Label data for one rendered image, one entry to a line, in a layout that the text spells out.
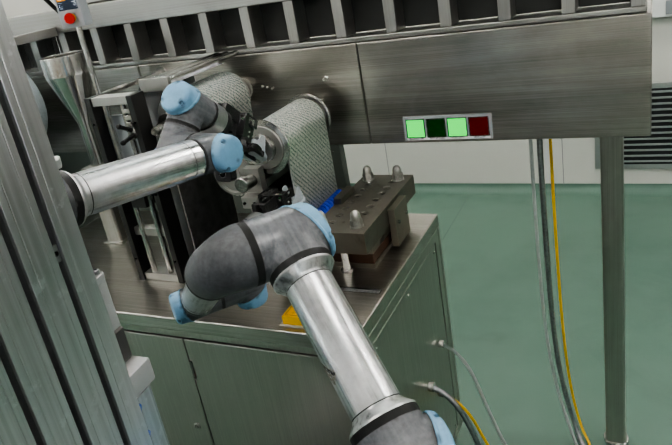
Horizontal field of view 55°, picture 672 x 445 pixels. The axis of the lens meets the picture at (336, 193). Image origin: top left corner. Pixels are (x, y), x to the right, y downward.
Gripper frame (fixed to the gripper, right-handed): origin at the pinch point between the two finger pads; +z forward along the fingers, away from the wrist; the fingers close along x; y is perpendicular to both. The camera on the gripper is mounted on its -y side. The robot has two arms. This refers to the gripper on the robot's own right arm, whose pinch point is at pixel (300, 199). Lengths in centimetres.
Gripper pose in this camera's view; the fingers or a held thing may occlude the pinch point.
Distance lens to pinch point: 172.0
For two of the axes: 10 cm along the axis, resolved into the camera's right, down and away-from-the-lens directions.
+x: -9.0, -0.1, 4.4
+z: 4.1, -3.9, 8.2
